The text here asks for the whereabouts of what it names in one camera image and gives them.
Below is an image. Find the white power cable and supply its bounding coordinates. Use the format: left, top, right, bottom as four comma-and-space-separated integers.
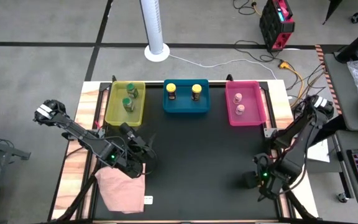
168, 53, 278, 80

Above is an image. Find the yellow plug cable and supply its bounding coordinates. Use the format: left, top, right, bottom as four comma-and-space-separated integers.
278, 61, 306, 106

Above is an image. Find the white tower fan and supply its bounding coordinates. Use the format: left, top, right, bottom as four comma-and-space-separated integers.
139, 0, 171, 63

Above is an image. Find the black diagonal strut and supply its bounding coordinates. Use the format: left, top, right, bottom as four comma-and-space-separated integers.
278, 183, 318, 221
55, 163, 103, 222

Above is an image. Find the black table mat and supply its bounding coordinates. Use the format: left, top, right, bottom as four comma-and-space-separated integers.
92, 82, 280, 220

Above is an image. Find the black cable bundle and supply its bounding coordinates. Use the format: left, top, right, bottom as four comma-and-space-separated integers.
286, 61, 326, 108

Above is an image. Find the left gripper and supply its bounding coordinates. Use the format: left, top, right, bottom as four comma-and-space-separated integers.
118, 121, 158, 179

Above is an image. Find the yellow plastic bin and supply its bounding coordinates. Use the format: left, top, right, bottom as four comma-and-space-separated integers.
104, 80, 147, 127

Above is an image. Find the orange black hazard tape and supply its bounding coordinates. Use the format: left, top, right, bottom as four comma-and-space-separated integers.
314, 44, 339, 106

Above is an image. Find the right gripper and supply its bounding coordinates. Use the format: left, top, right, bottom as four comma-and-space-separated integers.
242, 153, 282, 202

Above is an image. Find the yellow lid spice jar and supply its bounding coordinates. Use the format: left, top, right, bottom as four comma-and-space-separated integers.
165, 82, 177, 101
191, 83, 203, 102

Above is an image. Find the blue plastic bin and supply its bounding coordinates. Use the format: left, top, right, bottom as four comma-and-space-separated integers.
162, 78, 211, 114

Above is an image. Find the black floor cable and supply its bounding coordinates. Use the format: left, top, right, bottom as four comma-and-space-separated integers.
233, 39, 285, 63
232, 0, 257, 16

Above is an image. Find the black frame rail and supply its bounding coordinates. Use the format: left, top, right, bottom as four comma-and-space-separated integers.
75, 82, 111, 220
261, 81, 289, 219

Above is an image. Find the metal bracket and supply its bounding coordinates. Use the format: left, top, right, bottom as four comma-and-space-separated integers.
263, 127, 278, 139

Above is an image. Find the pink cloth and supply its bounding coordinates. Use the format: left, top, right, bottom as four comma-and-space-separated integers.
94, 164, 147, 215

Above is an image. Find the pink plastic bin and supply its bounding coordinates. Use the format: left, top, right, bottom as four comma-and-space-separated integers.
224, 80, 267, 127

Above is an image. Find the green lid spice jar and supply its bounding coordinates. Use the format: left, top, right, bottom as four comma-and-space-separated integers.
126, 82, 139, 100
122, 96, 135, 113

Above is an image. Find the red and black crate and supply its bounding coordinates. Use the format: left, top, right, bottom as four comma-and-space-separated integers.
259, 0, 296, 52

